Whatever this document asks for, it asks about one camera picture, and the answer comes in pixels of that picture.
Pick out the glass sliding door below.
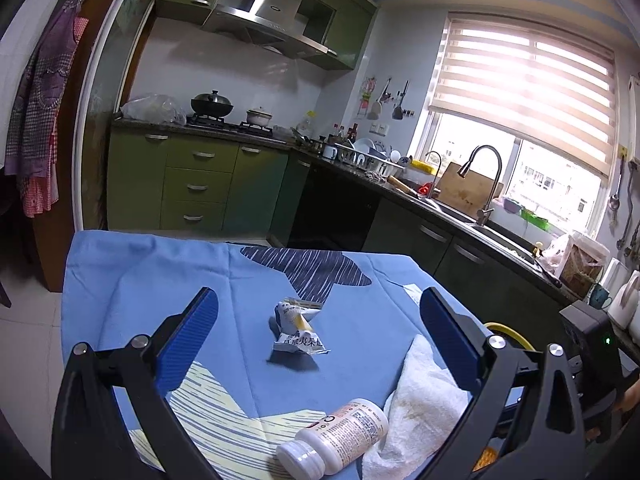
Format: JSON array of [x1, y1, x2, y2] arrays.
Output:
[[75, 0, 166, 233]]

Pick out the plastic bag with jar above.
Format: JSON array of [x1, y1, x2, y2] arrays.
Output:
[[542, 230, 611, 298]]

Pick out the white paper towel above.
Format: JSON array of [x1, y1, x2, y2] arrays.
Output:
[[361, 334, 471, 480]]

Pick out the hanging black spatula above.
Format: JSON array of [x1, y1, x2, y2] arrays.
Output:
[[391, 80, 411, 122]]

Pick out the white electric kettle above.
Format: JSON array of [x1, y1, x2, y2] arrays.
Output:
[[607, 270, 640, 333]]

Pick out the tall steel faucet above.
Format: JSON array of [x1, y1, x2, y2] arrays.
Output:
[[457, 145, 503, 226]]

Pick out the white wrapper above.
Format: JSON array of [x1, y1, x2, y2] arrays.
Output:
[[270, 298, 332, 357]]

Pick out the pink wall decoration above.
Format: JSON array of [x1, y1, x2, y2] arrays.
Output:
[[357, 77, 377, 118]]

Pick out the green lower cabinets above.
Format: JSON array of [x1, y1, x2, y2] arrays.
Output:
[[107, 120, 311, 246]]

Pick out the small steel faucet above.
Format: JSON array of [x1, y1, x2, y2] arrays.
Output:
[[425, 151, 443, 196]]

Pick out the dark green sink cabinets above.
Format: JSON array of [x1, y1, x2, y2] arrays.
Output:
[[270, 152, 576, 321]]

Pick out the blue printed tablecloth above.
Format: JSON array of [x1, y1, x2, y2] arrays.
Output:
[[61, 230, 506, 480]]

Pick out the green upper cabinets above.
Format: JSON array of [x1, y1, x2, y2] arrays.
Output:
[[155, 0, 378, 72]]

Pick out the group of sauce bottles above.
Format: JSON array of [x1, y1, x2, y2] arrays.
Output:
[[327, 122, 361, 143]]

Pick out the black wok with lid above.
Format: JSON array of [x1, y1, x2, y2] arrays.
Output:
[[190, 90, 235, 118]]

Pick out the hanging steel ladle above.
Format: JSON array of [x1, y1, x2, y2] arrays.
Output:
[[607, 160, 626, 221]]

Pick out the clear plastic bag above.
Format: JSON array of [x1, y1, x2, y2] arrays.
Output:
[[120, 94, 187, 126]]

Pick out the steel range hood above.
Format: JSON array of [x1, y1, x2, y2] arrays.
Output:
[[200, 0, 337, 58]]

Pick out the teal mug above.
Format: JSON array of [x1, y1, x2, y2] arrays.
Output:
[[589, 282, 613, 310]]

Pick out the wooden rolling pin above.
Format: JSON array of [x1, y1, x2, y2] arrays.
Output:
[[387, 175, 421, 198]]

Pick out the purple checked apron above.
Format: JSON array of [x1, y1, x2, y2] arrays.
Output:
[[5, 0, 91, 218]]

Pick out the person's right hand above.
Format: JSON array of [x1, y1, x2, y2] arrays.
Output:
[[614, 377, 640, 413]]

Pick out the hanging kitchen utensil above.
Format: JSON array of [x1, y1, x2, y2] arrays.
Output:
[[377, 77, 393, 120]]

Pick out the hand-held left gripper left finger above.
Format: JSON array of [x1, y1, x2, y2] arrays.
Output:
[[50, 287, 221, 480]]

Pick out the white pill bottle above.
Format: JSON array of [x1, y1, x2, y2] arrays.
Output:
[[276, 398, 390, 477]]

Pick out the window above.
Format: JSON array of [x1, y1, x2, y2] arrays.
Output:
[[407, 110, 608, 241]]

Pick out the green plastic tray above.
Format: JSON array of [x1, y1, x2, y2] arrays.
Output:
[[520, 207, 551, 231]]

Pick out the yellow rimmed trash bin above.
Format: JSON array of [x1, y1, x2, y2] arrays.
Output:
[[484, 322, 532, 352]]

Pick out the orange corn-shaped object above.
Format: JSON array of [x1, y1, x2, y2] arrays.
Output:
[[472, 449, 500, 472]]

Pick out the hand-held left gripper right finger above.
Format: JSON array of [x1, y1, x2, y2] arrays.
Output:
[[417, 287, 586, 480]]

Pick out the black gas stove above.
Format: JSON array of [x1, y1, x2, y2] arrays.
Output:
[[187, 115, 275, 136]]

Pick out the striped window blind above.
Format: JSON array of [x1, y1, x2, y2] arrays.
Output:
[[429, 12, 617, 178]]

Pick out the steel sink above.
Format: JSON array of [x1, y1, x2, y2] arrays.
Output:
[[425, 197, 541, 261]]

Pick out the wooden cutting board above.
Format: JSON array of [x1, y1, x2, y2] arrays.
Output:
[[437, 161, 491, 220]]

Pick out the white dish rack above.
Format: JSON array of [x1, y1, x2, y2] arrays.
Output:
[[334, 137, 407, 173]]

